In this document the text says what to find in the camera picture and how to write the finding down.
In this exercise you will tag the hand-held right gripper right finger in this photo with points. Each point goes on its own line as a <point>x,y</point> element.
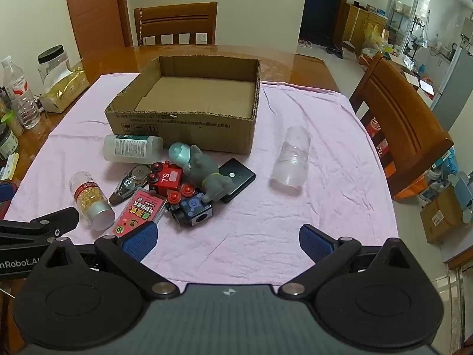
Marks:
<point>314,242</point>

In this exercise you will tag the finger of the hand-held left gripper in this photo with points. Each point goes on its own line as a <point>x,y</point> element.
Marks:
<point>55,218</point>

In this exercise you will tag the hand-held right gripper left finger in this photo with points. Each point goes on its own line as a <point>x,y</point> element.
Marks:
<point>142,240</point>

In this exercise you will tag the pink card case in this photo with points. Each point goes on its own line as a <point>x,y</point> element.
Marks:
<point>138,210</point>

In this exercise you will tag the clear bottle of yellow capsules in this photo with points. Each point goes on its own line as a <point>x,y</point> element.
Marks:
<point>88,196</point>

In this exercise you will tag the clear correction tape dispenser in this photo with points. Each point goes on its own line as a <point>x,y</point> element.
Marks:
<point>129,185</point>

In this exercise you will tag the black toy train block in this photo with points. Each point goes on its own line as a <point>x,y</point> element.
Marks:
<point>192,210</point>

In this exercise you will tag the clear plastic cup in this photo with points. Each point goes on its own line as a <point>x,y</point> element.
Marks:
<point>292,159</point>

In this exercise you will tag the white plastic box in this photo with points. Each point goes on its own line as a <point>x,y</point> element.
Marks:
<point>114,148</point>

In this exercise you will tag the cardboard box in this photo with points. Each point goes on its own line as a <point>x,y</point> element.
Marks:
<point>439,214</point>
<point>192,125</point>

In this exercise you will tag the red toy train block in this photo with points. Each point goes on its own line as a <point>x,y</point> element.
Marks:
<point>168,179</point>

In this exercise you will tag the pink cloth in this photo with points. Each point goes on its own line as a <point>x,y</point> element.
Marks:
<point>240,229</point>

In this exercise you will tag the dark jar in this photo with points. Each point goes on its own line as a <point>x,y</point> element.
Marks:
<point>7,142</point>

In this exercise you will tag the grey animal figurine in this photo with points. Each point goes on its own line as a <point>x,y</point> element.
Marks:
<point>210,177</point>

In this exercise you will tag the black power bank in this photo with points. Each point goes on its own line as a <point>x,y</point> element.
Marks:
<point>238,173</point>

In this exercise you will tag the green-capped small bottle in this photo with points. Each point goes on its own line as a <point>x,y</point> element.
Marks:
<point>13,122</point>

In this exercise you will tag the red packages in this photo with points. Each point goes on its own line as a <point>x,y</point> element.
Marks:
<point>380,148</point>

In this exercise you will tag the clear plastic water bottle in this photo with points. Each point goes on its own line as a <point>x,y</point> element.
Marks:
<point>20,96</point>

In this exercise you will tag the cardboard box on floor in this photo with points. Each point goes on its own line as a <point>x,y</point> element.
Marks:
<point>439,214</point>

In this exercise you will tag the gold foil bag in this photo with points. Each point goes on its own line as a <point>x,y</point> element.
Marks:
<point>62,88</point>

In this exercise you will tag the wooden chair with grooved back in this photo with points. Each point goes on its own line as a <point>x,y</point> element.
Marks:
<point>399,118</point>

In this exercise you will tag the clear jar with black lid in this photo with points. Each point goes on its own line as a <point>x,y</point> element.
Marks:
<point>53,63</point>

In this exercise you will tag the dark shoes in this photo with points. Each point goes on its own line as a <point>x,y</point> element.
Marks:
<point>334,51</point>

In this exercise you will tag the pink slippers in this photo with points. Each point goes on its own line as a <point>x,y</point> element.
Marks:
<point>305,43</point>

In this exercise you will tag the brown wooden door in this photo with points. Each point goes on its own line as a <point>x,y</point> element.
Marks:
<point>96,14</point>

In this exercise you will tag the grey refrigerator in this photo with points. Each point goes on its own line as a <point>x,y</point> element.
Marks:
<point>454,88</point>

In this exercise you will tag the yellow plastic bag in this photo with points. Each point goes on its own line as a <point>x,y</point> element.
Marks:
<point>377,39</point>

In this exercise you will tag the wooden chair with slatted back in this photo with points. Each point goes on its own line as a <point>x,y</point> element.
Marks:
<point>177,18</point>

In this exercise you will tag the wooden cabinet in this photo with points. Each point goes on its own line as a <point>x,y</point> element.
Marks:
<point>360,22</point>

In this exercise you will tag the dark inner door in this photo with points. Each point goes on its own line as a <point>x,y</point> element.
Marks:
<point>321,7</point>

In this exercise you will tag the metal shelf rack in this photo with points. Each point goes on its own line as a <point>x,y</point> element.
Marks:
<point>404,7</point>

